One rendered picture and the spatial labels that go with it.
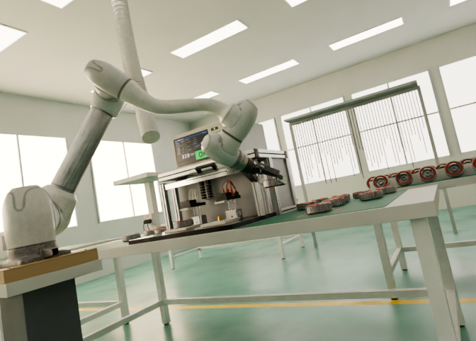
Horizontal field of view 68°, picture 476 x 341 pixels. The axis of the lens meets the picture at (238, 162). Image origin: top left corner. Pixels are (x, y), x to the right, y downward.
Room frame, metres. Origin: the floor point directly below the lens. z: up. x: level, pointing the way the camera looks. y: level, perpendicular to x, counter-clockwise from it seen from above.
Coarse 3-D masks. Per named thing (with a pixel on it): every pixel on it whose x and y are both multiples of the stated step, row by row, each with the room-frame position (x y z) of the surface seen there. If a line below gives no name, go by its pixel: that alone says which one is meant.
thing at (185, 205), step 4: (192, 200) 2.00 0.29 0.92; (184, 204) 2.00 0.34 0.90; (188, 204) 1.99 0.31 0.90; (192, 204) 1.99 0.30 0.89; (196, 204) 2.03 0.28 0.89; (200, 204) 2.06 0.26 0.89; (204, 204) 2.09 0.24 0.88; (184, 208) 1.97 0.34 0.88; (188, 208) 1.97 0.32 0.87; (192, 208) 2.00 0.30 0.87; (196, 208) 2.08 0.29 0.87; (200, 208) 2.07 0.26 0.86; (200, 212) 2.07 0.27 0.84
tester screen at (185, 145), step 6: (204, 132) 1.99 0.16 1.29; (186, 138) 2.06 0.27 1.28; (192, 138) 2.04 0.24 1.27; (198, 138) 2.02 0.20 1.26; (180, 144) 2.08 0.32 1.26; (186, 144) 2.06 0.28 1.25; (192, 144) 2.04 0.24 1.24; (180, 150) 2.09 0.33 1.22; (186, 150) 2.06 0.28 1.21; (192, 150) 2.05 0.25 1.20; (180, 156) 2.09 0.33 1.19; (192, 156) 2.05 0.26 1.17; (186, 162) 2.07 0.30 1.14
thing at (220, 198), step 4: (228, 192) 1.89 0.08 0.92; (216, 196) 1.89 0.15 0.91; (220, 196) 1.88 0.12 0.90; (224, 196) 1.87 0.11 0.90; (228, 196) 1.88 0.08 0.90; (232, 196) 1.91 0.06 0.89; (236, 196) 1.95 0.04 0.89; (240, 196) 1.99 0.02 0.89; (216, 200) 1.89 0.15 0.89; (220, 200) 1.88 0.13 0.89; (224, 200) 1.87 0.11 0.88; (228, 200) 1.88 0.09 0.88; (228, 204) 1.97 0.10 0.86; (232, 204) 1.96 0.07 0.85; (236, 204) 1.95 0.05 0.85; (232, 208) 1.96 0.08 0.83
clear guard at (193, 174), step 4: (216, 164) 1.69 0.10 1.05; (220, 164) 1.67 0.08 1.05; (204, 168) 1.72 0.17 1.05; (208, 168) 1.70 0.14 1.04; (220, 168) 1.65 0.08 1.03; (224, 168) 1.63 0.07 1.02; (192, 172) 1.75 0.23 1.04; (196, 172) 1.73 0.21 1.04; (204, 172) 1.69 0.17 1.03; (208, 172) 1.67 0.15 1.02; (212, 172) 1.66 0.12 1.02; (216, 172) 1.64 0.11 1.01; (220, 172) 1.63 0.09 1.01; (188, 176) 1.74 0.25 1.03; (192, 176) 1.73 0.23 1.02; (196, 176) 1.71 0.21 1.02; (200, 176) 1.69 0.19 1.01; (204, 176) 1.67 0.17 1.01; (188, 180) 1.72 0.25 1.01
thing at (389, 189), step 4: (380, 188) 2.00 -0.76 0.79; (384, 188) 1.98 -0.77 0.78; (388, 188) 1.97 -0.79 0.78; (392, 188) 1.98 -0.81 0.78; (356, 192) 2.06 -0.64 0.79; (360, 192) 2.05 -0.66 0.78; (364, 192) 2.04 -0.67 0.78; (384, 192) 1.99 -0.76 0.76; (388, 192) 1.97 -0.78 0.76; (392, 192) 1.98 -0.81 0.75; (332, 196) 2.14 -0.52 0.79; (336, 196) 2.11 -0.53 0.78; (356, 196) 2.06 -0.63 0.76; (312, 200) 2.20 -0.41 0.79; (316, 200) 2.17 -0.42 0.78; (320, 200) 2.17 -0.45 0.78
